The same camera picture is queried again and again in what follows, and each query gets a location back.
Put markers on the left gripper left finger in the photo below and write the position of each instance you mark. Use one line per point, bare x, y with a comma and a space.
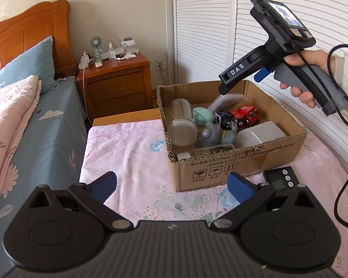
92, 196

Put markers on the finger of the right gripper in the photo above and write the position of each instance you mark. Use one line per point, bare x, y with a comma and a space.
243, 68
262, 74

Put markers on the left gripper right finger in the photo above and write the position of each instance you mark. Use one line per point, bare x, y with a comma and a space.
251, 198

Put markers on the black digital timer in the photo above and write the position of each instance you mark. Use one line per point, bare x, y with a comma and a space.
282, 178

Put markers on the red robot toy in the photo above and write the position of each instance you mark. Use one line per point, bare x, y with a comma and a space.
246, 116

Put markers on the clear plastic packet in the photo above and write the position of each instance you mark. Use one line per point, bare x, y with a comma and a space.
208, 151

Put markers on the grey dog toy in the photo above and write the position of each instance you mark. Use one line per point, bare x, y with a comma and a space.
212, 135

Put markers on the clear plastic jar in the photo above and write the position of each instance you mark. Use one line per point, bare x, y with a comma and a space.
182, 128

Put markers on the floral pink bedsheet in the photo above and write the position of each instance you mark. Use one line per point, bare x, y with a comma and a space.
136, 153

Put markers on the white louvred wardrobe door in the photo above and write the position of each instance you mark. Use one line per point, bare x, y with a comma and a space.
212, 34

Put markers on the black cube toy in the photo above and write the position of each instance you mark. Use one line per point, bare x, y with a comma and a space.
225, 120

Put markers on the white plastic container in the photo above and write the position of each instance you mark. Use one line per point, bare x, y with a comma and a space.
255, 135

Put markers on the brown cardboard box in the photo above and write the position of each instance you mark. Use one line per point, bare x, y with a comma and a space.
191, 173

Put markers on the mint green oval case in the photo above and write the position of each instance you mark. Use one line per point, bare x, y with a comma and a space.
202, 116

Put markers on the wooden nightstand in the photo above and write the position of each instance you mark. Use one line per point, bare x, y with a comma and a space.
116, 87

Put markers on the pink quilt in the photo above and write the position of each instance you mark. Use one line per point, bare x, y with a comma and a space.
17, 104

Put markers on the clear spray bottle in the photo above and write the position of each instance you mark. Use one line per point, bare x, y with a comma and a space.
111, 52

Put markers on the blue pillow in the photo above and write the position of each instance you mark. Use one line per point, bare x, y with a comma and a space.
38, 60

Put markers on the small green desk fan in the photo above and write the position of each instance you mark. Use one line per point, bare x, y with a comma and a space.
95, 43

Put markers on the wooden headboard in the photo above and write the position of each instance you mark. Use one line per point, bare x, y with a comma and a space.
20, 33

